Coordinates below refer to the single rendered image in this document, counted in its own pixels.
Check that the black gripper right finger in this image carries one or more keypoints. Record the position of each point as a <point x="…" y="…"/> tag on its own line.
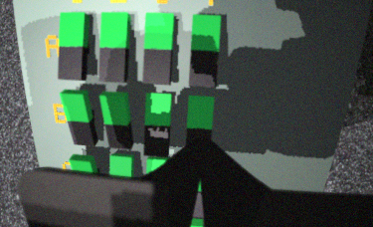
<point x="232" y="197"/>

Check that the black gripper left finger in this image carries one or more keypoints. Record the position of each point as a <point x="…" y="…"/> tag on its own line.
<point x="163" y="197"/>

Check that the pale green switch panel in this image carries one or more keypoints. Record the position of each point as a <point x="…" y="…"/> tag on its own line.
<point x="119" y="86"/>

